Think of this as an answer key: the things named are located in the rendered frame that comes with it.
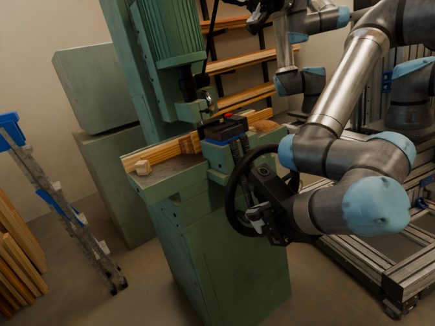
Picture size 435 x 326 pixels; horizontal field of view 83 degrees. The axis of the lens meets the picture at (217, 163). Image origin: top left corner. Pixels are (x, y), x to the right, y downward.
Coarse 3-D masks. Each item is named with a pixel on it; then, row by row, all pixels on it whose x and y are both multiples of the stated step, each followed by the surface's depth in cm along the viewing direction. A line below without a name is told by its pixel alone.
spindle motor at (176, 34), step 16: (144, 0) 73; (160, 0) 71; (176, 0) 72; (192, 0) 75; (144, 16) 75; (160, 16) 72; (176, 16) 73; (192, 16) 76; (160, 32) 75; (176, 32) 74; (192, 32) 77; (160, 48) 77; (176, 48) 76; (192, 48) 77; (160, 64) 80; (176, 64) 77
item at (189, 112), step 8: (176, 104) 94; (184, 104) 88; (192, 104) 86; (200, 104) 87; (176, 112) 97; (184, 112) 91; (192, 112) 86; (184, 120) 94; (192, 120) 88; (200, 120) 89
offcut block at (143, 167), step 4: (140, 160) 81; (144, 160) 81; (148, 160) 81; (136, 164) 79; (140, 164) 79; (144, 164) 79; (148, 164) 81; (136, 168) 80; (140, 168) 79; (144, 168) 79; (148, 168) 81; (140, 172) 80; (144, 172) 80; (148, 172) 80
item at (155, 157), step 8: (256, 112) 110; (264, 112) 110; (272, 112) 112; (248, 120) 106; (256, 120) 108; (176, 144) 90; (152, 152) 87; (160, 152) 87; (168, 152) 89; (176, 152) 91; (152, 160) 87; (160, 160) 88
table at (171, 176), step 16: (176, 160) 86; (192, 160) 83; (208, 160) 81; (256, 160) 80; (128, 176) 85; (144, 176) 79; (160, 176) 77; (176, 176) 76; (192, 176) 79; (208, 176) 81; (224, 176) 74; (144, 192) 71; (160, 192) 74; (176, 192) 77
